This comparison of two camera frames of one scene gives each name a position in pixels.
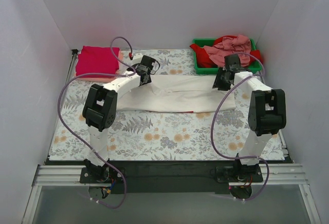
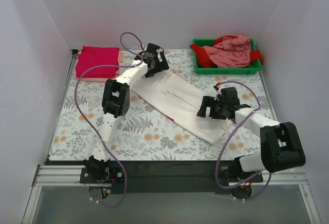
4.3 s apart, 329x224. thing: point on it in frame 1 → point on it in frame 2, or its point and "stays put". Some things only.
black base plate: [170, 176] stays put
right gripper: [222, 80] → [210, 107]
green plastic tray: [255, 68] stays put
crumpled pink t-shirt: [240, 44] stays put
